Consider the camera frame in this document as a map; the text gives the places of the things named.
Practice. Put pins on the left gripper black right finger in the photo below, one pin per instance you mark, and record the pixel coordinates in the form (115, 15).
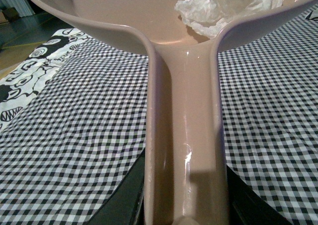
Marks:
(246, 207)

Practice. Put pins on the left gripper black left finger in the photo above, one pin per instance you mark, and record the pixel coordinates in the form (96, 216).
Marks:
(125, 206)

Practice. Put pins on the beige plastic dustpan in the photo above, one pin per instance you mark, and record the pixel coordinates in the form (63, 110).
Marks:
(185, 165)

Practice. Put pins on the white tissue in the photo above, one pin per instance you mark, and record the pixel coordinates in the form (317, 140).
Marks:
(208, 17)

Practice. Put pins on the black white gingham bed sheet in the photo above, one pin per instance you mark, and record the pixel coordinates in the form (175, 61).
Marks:
(65, 153)

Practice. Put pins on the black white cartoon pillow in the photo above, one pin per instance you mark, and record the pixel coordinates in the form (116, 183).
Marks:
(27, 80)

